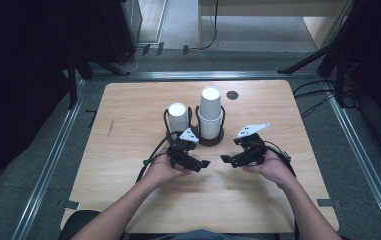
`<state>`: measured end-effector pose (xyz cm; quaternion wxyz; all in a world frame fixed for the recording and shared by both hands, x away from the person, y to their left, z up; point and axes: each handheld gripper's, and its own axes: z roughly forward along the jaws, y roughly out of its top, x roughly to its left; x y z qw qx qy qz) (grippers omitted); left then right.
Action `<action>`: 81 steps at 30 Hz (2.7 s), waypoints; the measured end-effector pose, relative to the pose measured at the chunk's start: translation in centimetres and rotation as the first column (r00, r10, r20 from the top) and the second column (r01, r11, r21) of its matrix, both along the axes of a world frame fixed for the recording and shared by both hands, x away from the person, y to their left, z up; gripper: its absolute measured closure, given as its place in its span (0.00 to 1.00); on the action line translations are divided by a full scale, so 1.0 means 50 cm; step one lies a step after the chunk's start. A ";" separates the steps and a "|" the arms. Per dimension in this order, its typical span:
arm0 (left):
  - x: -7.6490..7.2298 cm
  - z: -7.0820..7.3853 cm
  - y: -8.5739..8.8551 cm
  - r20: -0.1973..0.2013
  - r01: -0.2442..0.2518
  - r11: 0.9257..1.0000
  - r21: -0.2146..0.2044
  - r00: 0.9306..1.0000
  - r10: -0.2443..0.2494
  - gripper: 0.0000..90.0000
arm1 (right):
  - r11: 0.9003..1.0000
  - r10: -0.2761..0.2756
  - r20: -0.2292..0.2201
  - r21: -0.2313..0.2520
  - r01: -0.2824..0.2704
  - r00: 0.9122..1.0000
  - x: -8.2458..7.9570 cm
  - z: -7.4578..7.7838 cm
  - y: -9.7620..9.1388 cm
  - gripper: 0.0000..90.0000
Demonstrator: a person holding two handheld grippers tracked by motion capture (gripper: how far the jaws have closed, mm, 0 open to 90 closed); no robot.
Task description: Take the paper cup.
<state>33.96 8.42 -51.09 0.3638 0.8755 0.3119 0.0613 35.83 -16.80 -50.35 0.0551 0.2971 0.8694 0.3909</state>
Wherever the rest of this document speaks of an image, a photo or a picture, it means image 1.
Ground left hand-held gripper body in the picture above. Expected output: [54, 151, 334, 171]
[167, 128, 200, 168]

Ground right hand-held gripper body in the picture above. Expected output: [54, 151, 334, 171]
[233, 123, 271, 166]

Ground black wire cup holder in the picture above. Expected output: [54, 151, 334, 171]
[194, 104, 227, 147]
[163, 105, 194, 145]

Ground person's left hand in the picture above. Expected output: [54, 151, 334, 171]
[145, 153, 192, 190]

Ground person's right hand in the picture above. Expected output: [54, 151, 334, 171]
[242, 149, 298, 190]

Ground person's grey-blue shirt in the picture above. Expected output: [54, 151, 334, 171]
[152, 228, 257, 240]

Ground black tripod stand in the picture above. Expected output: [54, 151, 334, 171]
[277, 0, 362, 108]

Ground black metal stand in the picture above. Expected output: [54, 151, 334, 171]
[65, 49, 132, 110]

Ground black cabinet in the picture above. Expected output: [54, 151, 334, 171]
[98, 0, 143, 65]

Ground light wooden desk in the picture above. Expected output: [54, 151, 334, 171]
[197, 0, 357, 52]

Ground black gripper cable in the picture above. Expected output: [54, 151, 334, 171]
[135, 131, 183, 184]
[261, 139, 300, 240]

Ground metal floor rail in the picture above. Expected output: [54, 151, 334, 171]
[320, 79, 381, 240]
[89, 70, 317, 81]
[10, 79, 87, 240]

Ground black floor cables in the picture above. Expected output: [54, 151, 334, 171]
[292, 78, 361, 119]

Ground white floor cable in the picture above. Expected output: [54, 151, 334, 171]
[116, 47, 145, 76]

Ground black hanging cable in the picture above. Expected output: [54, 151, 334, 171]
[199, 0, 220, 52]

